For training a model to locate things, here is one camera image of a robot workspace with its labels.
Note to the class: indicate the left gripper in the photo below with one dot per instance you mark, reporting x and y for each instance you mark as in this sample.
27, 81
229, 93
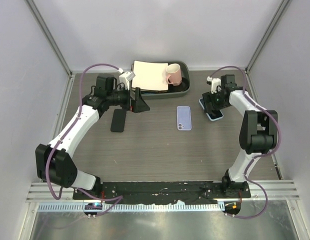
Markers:
138, 105

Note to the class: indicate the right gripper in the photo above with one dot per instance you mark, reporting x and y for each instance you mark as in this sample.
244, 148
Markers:
208, 97

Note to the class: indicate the black phone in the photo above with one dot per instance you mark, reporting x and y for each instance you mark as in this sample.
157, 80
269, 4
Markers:
118, 121

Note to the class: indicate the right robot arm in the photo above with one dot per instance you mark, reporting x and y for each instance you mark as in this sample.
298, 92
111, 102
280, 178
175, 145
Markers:
258, 137

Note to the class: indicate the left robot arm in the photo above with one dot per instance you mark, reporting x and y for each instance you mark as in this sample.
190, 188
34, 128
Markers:
54, 163

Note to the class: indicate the cream notebook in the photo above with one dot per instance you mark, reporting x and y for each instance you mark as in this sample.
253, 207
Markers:
150, 76

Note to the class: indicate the dark green tray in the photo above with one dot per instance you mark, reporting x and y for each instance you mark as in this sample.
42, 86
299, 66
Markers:
173, 91

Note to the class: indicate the pink mug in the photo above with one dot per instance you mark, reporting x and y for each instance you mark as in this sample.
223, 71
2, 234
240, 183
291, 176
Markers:
173, 74

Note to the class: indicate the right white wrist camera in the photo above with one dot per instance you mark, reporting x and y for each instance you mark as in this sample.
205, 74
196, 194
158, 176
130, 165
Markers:
215, 84

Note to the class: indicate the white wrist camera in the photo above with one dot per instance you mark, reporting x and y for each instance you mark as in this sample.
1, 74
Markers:
126, 79
215, 84

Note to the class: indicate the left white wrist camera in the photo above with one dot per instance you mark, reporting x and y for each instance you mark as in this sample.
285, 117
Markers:
126, 79

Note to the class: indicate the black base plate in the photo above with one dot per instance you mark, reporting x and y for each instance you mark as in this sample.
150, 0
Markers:
170, 192

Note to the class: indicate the slotted cable duct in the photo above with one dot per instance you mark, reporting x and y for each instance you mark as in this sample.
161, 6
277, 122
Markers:
89, 207

